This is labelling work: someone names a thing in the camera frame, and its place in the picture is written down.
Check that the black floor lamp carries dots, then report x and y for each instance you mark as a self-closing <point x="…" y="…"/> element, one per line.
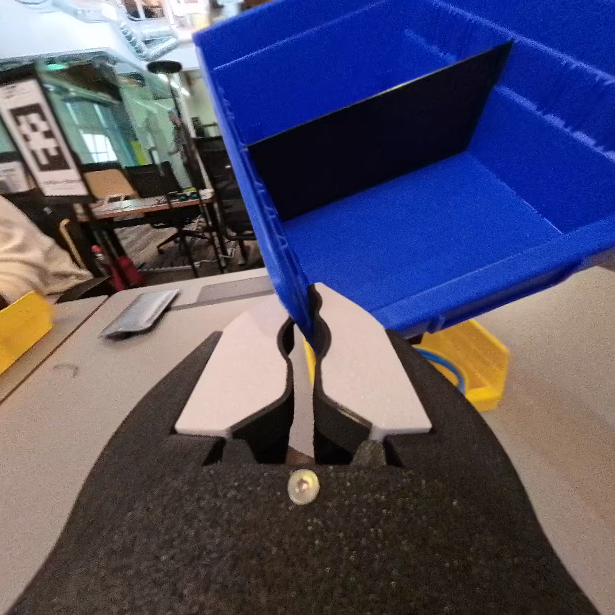
<point x="164" y="66"/>

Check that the printed marker sign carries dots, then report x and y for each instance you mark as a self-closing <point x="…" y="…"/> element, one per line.
<point x="43" y="139"/>

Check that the wooden background desk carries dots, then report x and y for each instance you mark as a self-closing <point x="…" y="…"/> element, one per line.
<point x="144" y="204"/>

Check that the blue plastic bin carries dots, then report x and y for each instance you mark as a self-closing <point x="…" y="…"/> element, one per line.
<point x="408" y="250"/>

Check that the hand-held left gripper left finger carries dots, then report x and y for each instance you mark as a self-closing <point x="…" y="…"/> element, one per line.
<point x="235" y="379"/>

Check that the black office chair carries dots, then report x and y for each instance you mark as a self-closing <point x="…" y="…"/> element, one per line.
<point x="226" y="192"/>

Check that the black bin divider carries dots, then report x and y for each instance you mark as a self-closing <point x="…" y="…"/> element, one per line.
<point x="374" y="144"/>

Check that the yellow plastic bin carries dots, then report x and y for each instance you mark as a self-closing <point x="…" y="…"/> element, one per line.
<point x="480" y="374"/>
<point x="24" y="326"/>

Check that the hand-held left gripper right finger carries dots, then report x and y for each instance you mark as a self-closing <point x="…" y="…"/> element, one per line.
<point x="365" y="384"/>

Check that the red bag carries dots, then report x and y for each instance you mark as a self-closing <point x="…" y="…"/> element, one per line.
<point x="127" y="271"/>

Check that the grey foil pouch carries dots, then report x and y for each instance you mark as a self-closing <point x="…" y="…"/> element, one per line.
<point x="139" y="312"/>

